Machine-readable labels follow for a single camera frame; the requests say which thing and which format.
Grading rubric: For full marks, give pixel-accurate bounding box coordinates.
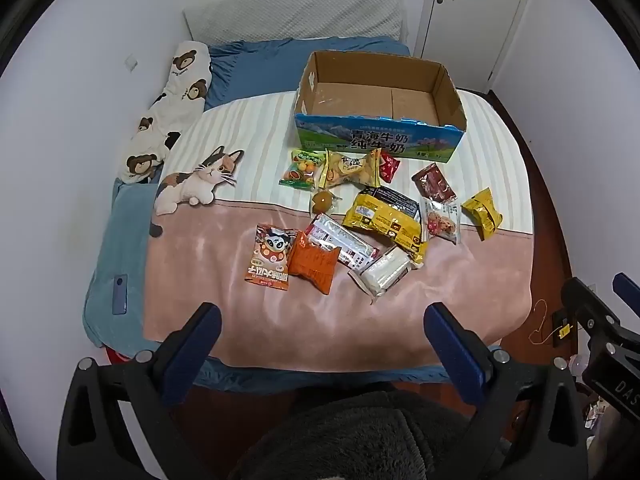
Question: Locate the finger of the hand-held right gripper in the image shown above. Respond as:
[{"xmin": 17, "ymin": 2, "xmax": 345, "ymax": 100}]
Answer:
[
  {"xmin": 561, "ymin": 277, "xmax": 621, "ymax": 346},
  {"xmin": 614, "ymin": 272, "xmax": 640, "ymax": 306}
]

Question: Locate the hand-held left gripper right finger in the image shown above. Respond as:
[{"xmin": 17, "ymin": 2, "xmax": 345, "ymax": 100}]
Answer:
[{"xmin": 424, "ymin": 301, "xmax": 588, "ymax": 480}]

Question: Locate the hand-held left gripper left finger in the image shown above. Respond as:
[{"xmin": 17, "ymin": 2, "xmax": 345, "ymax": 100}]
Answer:
[{"xmin": 57, "ymin": 301, "xmax": 223, "ymax": 480}]

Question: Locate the white wafer packet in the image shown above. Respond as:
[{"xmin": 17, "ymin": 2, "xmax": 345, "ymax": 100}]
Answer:
[{"xmin": 347, "ymin": 246, "xmax": 413, "ymax": 301}]

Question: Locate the panda print snack packet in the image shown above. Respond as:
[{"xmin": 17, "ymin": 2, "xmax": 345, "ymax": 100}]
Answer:
[{"xmin": 244, "ymin": 223, "xmax": 298, "ymax": 292}]

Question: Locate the white printed snack packet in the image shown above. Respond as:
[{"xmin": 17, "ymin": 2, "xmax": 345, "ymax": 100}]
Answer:
[{"xmin": 421, "ymin": 197, "xmax": 461, "ymax": 245}]

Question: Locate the orange snack packet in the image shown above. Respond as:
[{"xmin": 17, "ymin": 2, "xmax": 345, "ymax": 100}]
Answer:
[{"xmin": 287, "ymin": 230, "xmax": 342, "ymax": 296}]

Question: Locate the long red and white packet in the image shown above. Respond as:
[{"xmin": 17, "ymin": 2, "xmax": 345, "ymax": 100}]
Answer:
[{"xmin": 305, "ymin": 213, "xmax": 381, "ymax": 272}]

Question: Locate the large yellow and black packet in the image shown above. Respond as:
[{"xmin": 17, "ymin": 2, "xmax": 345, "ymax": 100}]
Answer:
[{"xmin": 341, "ymin": 186, "xmax": 429, "ymax": 266}]

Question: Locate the brown snack packet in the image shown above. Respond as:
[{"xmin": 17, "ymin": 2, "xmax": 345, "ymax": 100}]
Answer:
[{"xmin": 411, "ymin": 162, "xmax": 458, "ymax": 204}]

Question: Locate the yellow crisps packet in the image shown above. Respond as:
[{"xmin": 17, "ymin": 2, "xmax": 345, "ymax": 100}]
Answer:
[{"xmin": 320, "ymin": 149, "xmax": 382, "ymax": 190}]

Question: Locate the cardboard box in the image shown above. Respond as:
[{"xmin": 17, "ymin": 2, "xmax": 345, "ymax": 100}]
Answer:
[{"xmin": 293, "ymin": 50, "xmax": 468, "ymax": 165}]

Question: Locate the blue smartphone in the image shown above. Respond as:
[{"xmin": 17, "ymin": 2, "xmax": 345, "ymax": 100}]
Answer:
[{"xmin": 114, "ymin": 274, "xmax": 130, "ymax": 316}]

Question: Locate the light blue blanket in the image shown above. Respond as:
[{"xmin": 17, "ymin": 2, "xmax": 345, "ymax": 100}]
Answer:
[{"xmin": 81, "ymin": 180, "xmax": 161, "ymax": 356}]

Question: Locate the small yellow snack packet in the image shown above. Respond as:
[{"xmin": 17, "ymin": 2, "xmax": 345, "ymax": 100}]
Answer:
[{"xmin": 460, "ymin": 187, "xmax": 503, "ymax": 242}]

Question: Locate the orange jelly cup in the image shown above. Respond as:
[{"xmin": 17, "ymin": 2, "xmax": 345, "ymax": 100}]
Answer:
[{"xmin": 310, "ymin": 187, "xmax": 343, "ymax": 217}]

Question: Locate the small red snack packet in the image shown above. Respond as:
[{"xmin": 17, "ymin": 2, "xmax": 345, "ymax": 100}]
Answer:
[{"xmin": 378, "ymin": 154, "xmax": 402, "ymax": 183}]

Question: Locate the green candy packet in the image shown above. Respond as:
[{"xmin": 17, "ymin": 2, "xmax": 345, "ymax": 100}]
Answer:
[{"xmin": 279, "ymin": 148, "xmax": 326, "ymax": 191}]

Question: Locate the bear print pillow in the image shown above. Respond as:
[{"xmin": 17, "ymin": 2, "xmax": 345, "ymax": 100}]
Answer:
[{"xmin": 118, "ymin": 40, "xmax": 211, "ymax": 185}]

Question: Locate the blue bed sheet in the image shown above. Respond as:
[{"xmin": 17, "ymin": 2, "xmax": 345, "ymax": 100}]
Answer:
[{"xmin": 202, "ymin": 37, "xmax": 411, "ymax": 111}]

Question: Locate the white door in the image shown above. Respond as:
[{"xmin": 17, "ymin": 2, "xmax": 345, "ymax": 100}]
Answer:
[{"xmin": 422, "ymin": 0, "xmax": 538, "ymax": 93}]

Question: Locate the grey quilted headboard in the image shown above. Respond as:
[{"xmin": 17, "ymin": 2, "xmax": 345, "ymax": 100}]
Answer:
[{"xmin": 182, "ymin": 0, "xmax": 403, "ymax": 45}]

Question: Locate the black wall outlet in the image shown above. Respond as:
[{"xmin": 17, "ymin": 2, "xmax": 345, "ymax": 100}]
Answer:
[{"xmin": 551, "ymin": 310, "xmax": 571, "ymax": 348}]

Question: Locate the thin orange cable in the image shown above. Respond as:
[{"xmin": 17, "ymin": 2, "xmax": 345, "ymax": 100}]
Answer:
[{"xmin": 530, "ymin": 300, "xmax": 568, "ymax": 346}]

